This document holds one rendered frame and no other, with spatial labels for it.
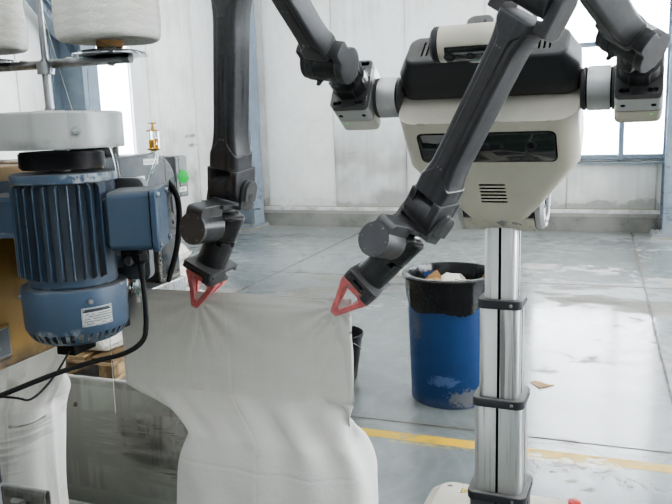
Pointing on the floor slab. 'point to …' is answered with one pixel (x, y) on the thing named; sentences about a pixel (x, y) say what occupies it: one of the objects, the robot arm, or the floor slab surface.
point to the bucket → (356, 347)
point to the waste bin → (444, 333)
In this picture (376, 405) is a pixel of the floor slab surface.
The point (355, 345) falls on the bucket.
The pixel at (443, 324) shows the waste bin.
